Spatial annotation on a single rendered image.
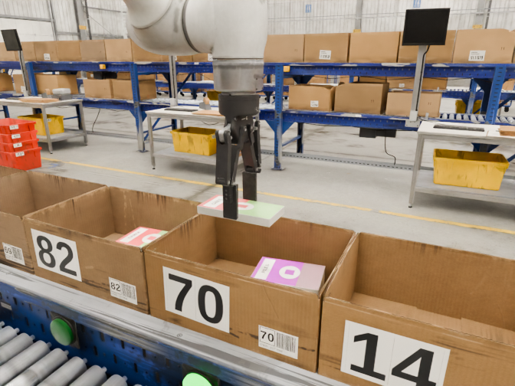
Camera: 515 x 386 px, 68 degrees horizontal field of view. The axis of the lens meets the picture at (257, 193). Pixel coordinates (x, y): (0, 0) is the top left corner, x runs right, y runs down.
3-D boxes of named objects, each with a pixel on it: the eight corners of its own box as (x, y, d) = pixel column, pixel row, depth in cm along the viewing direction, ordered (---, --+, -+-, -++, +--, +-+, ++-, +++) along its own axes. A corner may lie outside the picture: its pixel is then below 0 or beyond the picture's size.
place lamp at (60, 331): (50, 341, 94) (45, 318, 92) (55, 338, 95) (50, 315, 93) (70, 351, 91) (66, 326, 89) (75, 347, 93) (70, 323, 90)
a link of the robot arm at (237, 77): (271, 59, 70) (271, 93, 72) (228, 59, 74) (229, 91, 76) (249, 59, 62) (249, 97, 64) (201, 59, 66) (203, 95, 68)
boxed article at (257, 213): (269, 227, 71) (269, 219, 71) (197, 213, 78) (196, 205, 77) (284, 213, 78) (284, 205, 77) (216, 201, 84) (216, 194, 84)
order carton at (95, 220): (33, 276, 103) (20, 217, 98) (115, 233, 128) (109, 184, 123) (148, 315, 87) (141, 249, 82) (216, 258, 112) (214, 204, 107)
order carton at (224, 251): (148, 315, 87) (141, 249, 82) (216, 258, 112) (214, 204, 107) (316, 374, 71) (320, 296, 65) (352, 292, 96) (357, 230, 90)
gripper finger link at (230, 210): (237, 184, 72) (236, 184, 71) (238, 218, 74) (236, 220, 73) (224, 181, 73) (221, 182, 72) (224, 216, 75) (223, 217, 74)
